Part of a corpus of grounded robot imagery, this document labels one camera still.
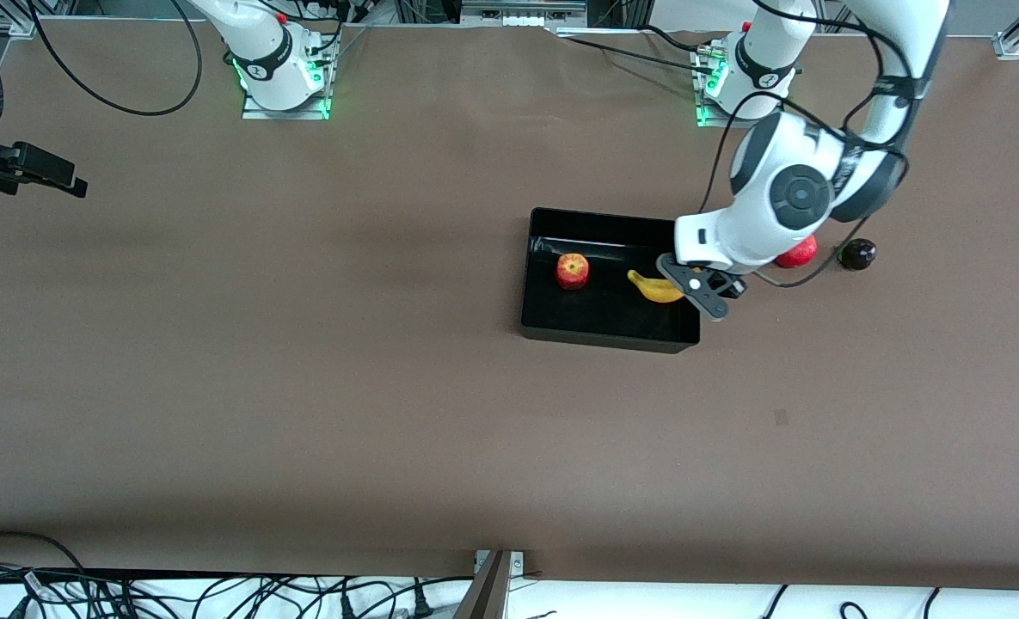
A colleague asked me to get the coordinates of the grey metal device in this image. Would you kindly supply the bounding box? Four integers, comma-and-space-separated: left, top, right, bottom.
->
462, 0, 587, 28

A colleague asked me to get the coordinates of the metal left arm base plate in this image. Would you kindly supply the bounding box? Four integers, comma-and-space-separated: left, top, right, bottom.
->
697, 47, 787, 130

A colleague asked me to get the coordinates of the small metal bracket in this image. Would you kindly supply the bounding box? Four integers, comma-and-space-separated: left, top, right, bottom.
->
473, 549, 527, 579

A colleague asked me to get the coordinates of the black plastic box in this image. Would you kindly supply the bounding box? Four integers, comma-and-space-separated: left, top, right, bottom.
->
520, 206, 702, 355

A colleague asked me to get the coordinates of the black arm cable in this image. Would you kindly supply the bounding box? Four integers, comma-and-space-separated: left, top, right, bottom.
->
700, 0, 940, 289
0, 0, 205, 134

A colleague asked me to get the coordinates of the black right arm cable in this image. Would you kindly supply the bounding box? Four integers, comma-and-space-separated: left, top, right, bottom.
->
0, 0, 205, 134

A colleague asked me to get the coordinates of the red apple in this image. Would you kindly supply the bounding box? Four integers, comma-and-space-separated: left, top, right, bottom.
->
556, 253, 590, 291

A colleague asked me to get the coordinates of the red pomegranate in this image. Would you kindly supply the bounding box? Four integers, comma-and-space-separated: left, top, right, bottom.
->
776, 234, 818, 269

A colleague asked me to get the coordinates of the grey aluminium post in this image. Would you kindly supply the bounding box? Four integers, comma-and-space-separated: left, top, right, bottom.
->
453, 550, 513, 619

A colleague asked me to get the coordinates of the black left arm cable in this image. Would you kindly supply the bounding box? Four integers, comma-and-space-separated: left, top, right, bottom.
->
700, 0, 940, 289

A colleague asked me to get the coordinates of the short black table cable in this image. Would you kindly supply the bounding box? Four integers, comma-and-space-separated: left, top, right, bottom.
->
642, 24, 716, 57

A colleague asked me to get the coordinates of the dark purple eggplant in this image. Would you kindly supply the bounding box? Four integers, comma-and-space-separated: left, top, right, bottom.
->
836, 239, 878, 272

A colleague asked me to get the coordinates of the yellow banana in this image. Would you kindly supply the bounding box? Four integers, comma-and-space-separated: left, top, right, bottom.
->
628, 269, 687, 303

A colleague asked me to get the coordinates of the long black table cable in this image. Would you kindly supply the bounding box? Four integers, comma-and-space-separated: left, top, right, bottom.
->
548, 33, 721, 78

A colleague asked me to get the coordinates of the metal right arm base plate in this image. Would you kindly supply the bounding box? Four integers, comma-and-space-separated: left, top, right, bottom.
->
242, 52, 331, 120

